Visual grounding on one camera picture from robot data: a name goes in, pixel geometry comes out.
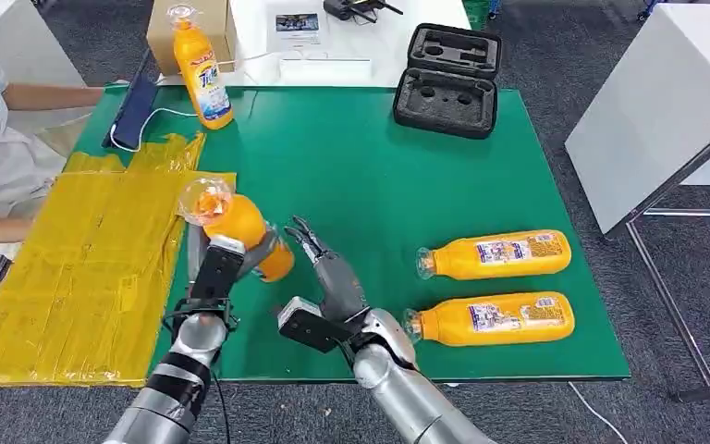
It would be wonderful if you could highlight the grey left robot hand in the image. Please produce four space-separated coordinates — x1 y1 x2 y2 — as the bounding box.
185 221 284 286

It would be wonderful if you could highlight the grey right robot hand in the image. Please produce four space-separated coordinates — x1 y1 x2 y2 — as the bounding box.
283 214 372 326

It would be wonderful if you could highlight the orange drink bottle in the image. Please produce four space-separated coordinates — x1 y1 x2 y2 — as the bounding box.
165 4 236 131
400 290 577 350
414 228 574 282
177 176 297 285

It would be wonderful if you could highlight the green table mat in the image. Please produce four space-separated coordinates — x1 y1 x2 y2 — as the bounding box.
73 83 632 385

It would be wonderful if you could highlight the yellow plastic sheet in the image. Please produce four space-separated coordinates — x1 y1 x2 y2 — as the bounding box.
0 130 239 389

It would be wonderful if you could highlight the dark blue pouch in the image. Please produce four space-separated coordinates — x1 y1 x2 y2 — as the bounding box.
102 51 161 154

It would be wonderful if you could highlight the open black foam case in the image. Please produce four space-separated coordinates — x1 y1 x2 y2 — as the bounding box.
392 22 504 141

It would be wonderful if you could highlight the printed white paper sheet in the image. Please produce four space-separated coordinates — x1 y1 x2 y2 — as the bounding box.
265 8 332 56

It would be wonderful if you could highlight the brown cardboard box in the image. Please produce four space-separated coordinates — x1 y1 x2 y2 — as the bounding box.
145 0 239 77

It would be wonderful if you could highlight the white desk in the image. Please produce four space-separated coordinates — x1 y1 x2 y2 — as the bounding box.
158 0 473 89

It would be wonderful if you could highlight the black remote controller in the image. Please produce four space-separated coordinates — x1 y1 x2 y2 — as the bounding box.
322 0 406 25

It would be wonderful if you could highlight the green crate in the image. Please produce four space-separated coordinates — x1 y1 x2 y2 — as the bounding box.
461 0 497 32

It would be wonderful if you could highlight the white cabinet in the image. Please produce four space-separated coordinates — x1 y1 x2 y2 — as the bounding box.
0 0 96 158

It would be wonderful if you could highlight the white table with metal legs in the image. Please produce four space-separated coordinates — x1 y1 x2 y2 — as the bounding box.
563 2 710 406

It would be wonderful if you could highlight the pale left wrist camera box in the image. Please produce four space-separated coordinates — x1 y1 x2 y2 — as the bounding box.
190 235 248 303

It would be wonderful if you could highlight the thin white cable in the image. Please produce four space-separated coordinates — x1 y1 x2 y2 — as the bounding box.
107 51 283 155

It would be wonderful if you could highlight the white floor cable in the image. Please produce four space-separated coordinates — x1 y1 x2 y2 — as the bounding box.
567 380 631 444

